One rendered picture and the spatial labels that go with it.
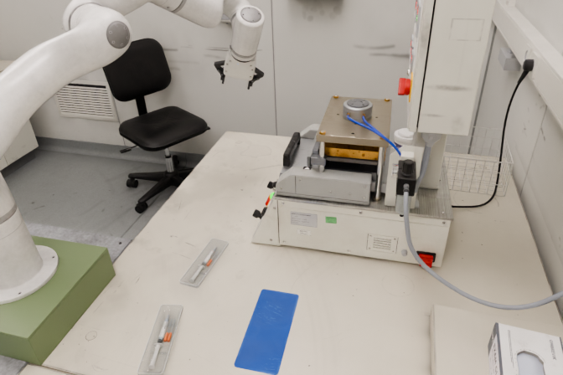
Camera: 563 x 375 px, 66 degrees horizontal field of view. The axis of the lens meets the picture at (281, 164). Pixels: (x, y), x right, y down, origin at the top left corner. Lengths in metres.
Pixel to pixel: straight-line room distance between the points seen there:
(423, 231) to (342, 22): 1.62
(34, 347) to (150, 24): 2.23
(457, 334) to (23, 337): 0.92
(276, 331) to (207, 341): 0.16
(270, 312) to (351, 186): 0.37
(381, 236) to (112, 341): 0.71
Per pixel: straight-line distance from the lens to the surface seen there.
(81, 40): 1.04
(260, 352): 1.06
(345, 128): 1.14
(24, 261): 1.21
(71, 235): 1.51
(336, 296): 1.16
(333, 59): 2.63
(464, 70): 1.00
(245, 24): 1.30
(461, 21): 0.97
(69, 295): 1.18
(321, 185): 1.14
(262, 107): 2.85
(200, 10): 1.21
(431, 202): 1.21
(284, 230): 1.25
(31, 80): 1.06
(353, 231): 1.21
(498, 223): 1.51
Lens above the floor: 1.60
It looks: 30 degrees down
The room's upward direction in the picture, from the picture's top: 2 degrees counter-clockwise
